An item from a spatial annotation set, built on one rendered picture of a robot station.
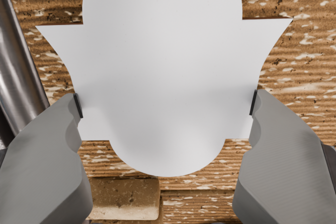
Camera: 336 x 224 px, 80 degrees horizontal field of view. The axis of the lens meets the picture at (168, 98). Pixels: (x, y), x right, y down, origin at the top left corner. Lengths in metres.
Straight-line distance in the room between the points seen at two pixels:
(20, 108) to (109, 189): 0.09
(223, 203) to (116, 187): 0.10
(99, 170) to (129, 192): 0.03
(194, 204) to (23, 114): 0.16
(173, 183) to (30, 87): 0.14
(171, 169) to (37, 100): 0.12
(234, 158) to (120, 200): 0.09
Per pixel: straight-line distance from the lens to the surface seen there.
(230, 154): 0.17
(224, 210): 0.22
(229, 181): 0.19
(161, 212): 0.19
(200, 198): 0.21
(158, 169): 0.16
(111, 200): 0.17
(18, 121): 0.20
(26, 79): 0.18
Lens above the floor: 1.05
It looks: 60 degrees down
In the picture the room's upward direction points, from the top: 178 degrees counter-clockwise
